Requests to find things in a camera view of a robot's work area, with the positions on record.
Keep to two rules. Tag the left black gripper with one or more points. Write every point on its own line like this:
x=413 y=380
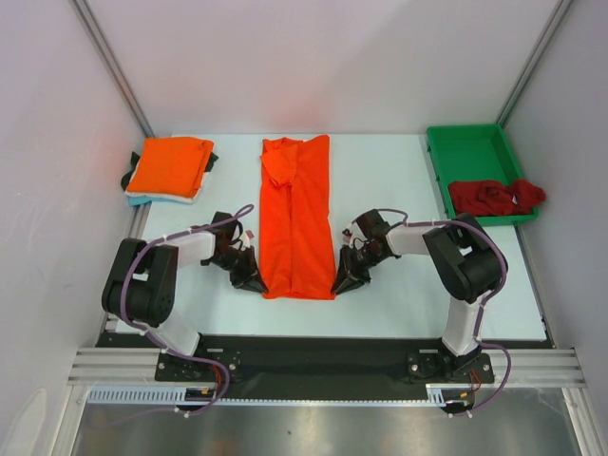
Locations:
x=249 y=278

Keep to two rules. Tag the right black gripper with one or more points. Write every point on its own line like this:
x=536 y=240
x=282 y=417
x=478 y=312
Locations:
x=354 y=265

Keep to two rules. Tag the orange t shirt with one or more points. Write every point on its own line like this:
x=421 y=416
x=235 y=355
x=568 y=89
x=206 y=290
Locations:
x=171 y=166
x=296 y=254

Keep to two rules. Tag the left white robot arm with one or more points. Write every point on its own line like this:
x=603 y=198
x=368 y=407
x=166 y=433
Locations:
x=141 y=285

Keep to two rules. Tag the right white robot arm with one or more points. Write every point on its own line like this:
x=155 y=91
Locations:
x=468 y=262

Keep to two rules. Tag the folded orange t shirt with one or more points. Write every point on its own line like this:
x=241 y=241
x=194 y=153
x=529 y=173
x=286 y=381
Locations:
x=171 y=166

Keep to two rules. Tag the folded light blue t shirt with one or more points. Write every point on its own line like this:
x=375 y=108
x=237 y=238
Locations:
x=138 y=201

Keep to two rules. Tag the folded black t shirt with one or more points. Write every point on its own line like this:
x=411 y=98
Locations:
x=127 y=177

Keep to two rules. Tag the dark red t shirt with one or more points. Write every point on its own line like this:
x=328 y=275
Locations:
x=491 y=198

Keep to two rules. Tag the green plastic bin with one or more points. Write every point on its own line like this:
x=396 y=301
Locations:
x=474 y=152

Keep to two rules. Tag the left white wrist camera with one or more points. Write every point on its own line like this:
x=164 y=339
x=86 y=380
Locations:
x=244 y=241

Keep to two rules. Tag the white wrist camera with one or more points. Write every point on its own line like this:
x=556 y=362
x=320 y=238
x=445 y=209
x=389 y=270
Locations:
x=244 y=241
x=348 y=236

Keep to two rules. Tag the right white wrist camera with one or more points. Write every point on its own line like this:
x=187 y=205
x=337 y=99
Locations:
x=348 y=236

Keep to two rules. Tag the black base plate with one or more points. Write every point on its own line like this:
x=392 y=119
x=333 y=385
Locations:
x=326 y=368

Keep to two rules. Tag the light blue cable duct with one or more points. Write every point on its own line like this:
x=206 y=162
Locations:
x=199 y=396

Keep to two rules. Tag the aluminium front rail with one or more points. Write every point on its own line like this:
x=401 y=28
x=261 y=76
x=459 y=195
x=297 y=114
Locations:
x=534 y=368

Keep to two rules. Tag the left aluminium corner post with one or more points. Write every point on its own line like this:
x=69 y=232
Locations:
x=99 y=41

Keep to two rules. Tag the aluminium corner post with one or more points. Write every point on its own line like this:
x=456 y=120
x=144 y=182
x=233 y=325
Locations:
x=549 y=32
x=99 y=41

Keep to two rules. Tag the right aluminium corner post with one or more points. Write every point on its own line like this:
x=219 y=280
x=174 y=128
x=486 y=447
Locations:
x=549 y=32

